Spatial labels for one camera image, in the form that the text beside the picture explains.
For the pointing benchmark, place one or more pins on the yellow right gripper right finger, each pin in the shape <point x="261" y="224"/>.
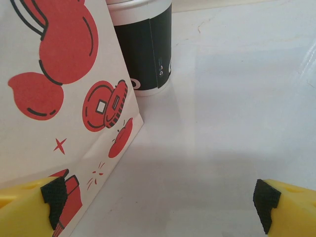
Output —
<point x="293" y="212"/>

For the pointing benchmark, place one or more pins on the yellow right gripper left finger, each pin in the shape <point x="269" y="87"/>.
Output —
<point x="22" y="212"/>

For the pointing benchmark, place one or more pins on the white paper bag red print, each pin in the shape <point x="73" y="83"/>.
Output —
<point x="61" y="118"/>

